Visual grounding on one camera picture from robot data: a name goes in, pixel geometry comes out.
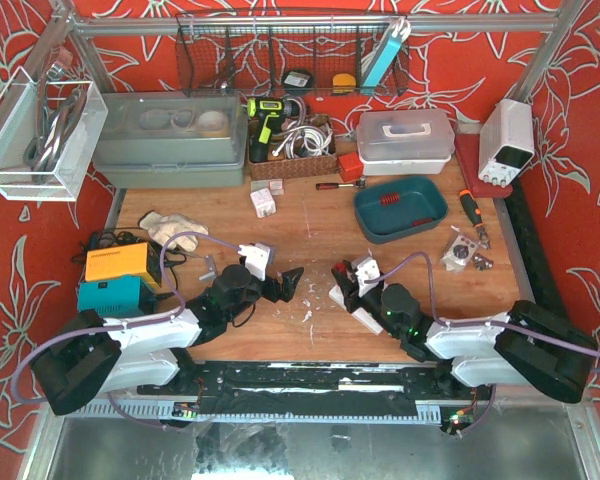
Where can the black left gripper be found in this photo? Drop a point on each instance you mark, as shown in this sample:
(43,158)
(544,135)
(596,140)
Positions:
(272,288)

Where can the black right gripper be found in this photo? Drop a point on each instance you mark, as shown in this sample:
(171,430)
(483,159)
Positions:
(353,293)

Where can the red spring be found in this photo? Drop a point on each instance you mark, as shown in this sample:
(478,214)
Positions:
(390,199)
(421,222)
(341,267)

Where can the grey metal bracket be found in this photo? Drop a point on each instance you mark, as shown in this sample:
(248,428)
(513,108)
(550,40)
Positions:
(211,272)

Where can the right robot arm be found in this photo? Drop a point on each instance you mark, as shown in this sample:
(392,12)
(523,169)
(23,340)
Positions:
(525,345)

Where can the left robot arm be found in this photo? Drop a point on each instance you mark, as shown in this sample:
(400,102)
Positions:
(95,355)

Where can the white power adapter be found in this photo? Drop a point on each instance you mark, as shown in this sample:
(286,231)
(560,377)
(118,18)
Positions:
(263,203)

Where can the teal plastic tray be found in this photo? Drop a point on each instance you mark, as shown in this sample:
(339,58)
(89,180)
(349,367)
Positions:
(420,198)

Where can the red small box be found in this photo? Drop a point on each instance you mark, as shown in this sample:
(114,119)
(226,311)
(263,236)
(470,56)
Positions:
(350,167)

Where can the brown wicker basket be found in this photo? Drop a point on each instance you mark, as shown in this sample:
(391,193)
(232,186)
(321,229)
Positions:
(282,167)

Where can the white work glove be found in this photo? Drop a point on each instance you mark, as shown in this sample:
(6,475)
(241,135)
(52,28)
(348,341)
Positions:
(161,228)

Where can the small metal parts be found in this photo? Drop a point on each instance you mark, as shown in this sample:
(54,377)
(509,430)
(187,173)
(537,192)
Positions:
(481,262)

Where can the yellow box device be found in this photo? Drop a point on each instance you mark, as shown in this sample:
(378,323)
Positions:
(138,259)

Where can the white clear toolbox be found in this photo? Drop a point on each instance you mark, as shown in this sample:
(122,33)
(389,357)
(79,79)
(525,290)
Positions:
(404,142)

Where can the orange black screwdriver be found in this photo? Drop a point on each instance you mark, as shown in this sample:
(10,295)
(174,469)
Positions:
(474,215)

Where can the teal box device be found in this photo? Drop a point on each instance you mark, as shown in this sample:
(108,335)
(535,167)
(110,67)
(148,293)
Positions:
(126,296)

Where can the grey plastic storage box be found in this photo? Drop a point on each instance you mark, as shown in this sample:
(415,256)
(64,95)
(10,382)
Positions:
(157,140)

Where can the yellow tape measure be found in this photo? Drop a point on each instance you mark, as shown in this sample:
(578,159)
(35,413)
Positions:
(343,84)

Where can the black round tape measure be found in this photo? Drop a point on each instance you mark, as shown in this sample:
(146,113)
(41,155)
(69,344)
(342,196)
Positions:
(297,82)

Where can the white power supply unit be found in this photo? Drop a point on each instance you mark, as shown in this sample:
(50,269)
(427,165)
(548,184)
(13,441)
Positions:
(506,143)

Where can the blue white board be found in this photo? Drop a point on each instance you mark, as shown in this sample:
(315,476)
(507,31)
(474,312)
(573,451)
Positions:
(375,64)

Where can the white mesh hanging basket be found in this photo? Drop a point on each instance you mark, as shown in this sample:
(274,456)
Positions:
(47,137)

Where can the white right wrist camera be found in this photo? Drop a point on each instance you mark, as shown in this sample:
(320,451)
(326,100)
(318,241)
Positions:
(367,273)

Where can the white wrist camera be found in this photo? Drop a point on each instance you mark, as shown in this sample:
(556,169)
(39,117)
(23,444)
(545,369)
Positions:
(367,273)
(257,257)

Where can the white base plate with pegs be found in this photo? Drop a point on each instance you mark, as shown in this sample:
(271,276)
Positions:
(360,314)

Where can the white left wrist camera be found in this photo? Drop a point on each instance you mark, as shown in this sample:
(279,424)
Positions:
(257,257)

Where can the red handled small tool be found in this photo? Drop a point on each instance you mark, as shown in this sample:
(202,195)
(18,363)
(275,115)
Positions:
(333,185)

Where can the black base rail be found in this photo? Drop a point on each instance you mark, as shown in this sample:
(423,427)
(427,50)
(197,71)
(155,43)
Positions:
(321,389)

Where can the green cordless drill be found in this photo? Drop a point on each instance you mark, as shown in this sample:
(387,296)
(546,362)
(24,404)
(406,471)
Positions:
(270,114)

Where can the black cable duct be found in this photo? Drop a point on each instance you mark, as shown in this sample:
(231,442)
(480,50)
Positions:
(541,280)

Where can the black wire wall basket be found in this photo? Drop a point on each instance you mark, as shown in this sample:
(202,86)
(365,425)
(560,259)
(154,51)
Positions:
(238,61)

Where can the aluminium frame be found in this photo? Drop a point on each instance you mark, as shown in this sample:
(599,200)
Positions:
(66,26)

